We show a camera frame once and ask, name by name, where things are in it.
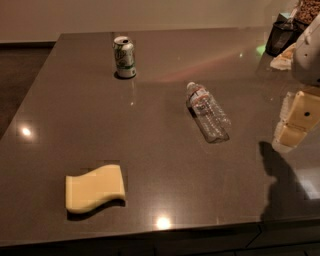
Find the white paper napkin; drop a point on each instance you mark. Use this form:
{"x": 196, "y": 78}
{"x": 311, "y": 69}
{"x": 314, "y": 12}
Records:
{"x": 283, "y": 61}

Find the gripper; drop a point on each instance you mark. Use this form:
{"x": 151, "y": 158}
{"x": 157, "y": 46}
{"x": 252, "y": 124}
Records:
{"x": 308, "y": 58}

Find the yellow wavy sponge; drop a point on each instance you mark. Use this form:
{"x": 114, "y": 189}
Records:
{"x": 86, "y": 192}

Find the brown snack bag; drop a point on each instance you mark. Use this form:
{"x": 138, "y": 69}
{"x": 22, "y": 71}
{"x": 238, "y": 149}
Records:
{"x": 308, "y": 11}

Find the black mesh cup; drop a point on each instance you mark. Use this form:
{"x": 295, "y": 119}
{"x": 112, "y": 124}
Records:
{"x": 283, "y": 34}

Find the clear plastic water bottle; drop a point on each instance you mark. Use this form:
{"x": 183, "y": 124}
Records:
{"x": 210, "y": 117}

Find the green white soda can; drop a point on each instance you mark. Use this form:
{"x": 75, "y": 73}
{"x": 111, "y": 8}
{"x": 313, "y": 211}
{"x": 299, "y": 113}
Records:
{"x": 124, "y": 57}

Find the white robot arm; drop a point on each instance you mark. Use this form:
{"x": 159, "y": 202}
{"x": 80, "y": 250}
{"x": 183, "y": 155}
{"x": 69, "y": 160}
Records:
{"x": 305, "y": 64}

